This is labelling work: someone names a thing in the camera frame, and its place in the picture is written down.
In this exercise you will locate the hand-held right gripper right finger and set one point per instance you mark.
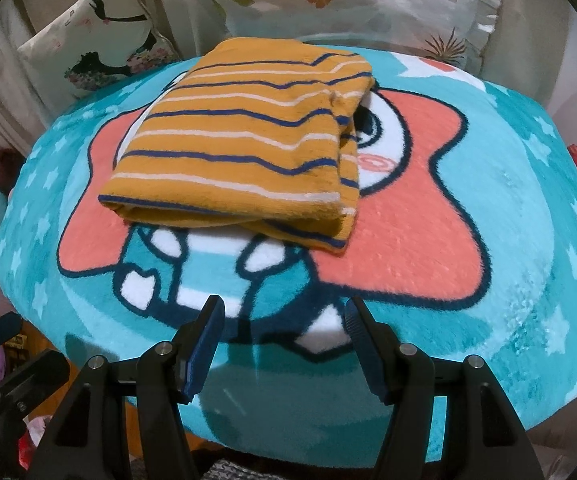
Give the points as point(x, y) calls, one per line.
point(366, 355)

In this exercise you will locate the dark red cloth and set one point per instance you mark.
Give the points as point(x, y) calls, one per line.
point(7, 167)

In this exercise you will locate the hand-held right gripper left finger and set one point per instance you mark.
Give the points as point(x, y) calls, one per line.
point(203, 355)

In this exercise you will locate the white floral pillow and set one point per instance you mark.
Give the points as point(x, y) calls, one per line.
point(358, 15)

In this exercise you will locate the cream silhouette print pillow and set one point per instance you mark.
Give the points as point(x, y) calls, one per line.
point(93, 35)

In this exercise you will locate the grey knit cloth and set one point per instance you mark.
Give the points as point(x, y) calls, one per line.
point(233, 471)

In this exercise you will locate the red white packet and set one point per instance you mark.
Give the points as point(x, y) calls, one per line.
point(32, 437)

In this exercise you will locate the orange striped towel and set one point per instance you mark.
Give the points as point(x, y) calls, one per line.
point(248, 160)

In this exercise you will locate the teal star printed blanket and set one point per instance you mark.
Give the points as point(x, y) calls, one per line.
point(468, 285)

